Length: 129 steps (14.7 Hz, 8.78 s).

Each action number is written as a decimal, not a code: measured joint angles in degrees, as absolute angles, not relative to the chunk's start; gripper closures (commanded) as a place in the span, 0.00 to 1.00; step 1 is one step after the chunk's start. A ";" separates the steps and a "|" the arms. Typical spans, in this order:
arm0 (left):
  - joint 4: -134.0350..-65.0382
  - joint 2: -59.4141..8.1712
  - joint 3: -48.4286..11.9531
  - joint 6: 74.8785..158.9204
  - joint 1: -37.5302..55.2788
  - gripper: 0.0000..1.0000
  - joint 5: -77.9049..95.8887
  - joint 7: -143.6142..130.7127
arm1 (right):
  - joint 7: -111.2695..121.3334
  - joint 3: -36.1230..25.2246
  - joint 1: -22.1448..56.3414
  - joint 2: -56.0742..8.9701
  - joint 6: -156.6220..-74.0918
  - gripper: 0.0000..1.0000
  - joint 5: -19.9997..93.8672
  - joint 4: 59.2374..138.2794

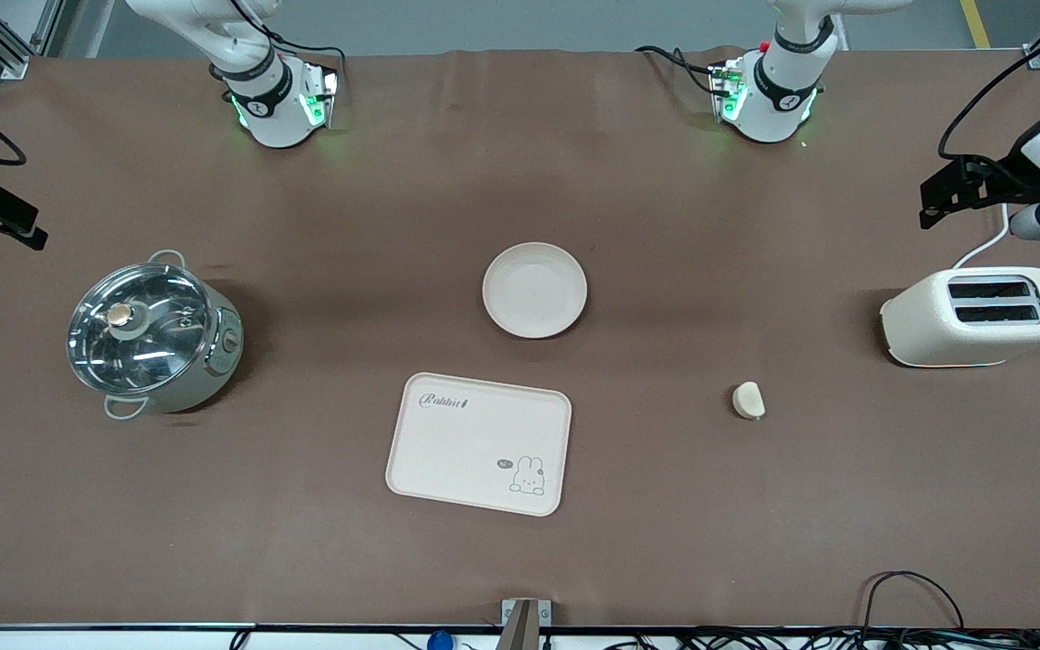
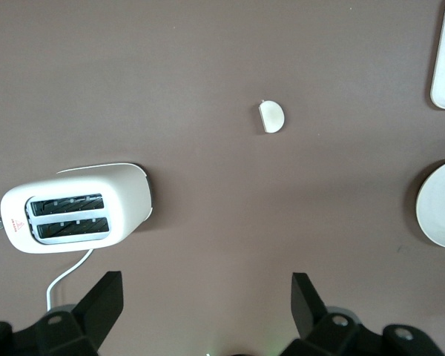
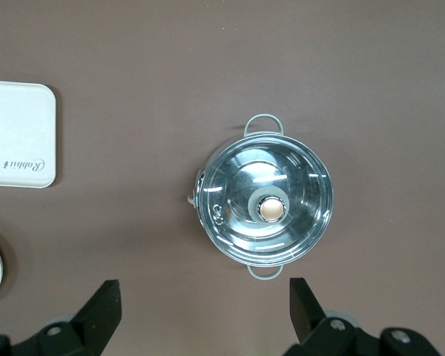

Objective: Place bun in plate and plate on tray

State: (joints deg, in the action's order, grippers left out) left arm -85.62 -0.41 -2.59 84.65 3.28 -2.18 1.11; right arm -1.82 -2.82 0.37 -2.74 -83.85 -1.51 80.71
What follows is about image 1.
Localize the cream two-slot toaster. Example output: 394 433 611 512
879 266 1040 368

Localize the black left arm base cable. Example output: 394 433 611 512
635 45 721 97

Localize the black looped cable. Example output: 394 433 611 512
861 571 965 633

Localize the small pale steamed bun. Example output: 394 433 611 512
732 381 766 421

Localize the white toaster power cord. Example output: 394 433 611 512
952 203 1014 270

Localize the black arm base cable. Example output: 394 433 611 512
231 0 348 70
635 45 721 97

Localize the round cream plate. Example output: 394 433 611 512
482 242 589 340

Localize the glass pot lid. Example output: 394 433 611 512
67 262 214 396

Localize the black right arm base cable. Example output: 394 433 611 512
231 0 348 70

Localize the brown table cover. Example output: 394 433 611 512
0 45 1040 629

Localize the grey metal camera bracket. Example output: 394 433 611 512
500 598 553 650

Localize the cream rabbit print tray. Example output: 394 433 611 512
385 372 572 517

